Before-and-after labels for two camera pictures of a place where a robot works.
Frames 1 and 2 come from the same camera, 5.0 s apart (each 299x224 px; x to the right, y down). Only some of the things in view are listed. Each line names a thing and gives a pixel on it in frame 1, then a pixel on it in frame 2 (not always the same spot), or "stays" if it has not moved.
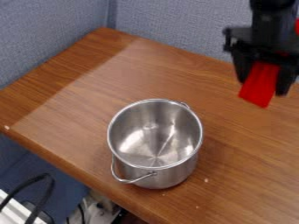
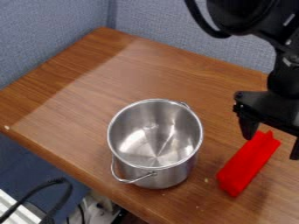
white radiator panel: [18, 211] stays
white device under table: [95, 210] stays
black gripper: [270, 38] → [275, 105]
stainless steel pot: [154, 136] stays
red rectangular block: [259, 83] → [243, 168]
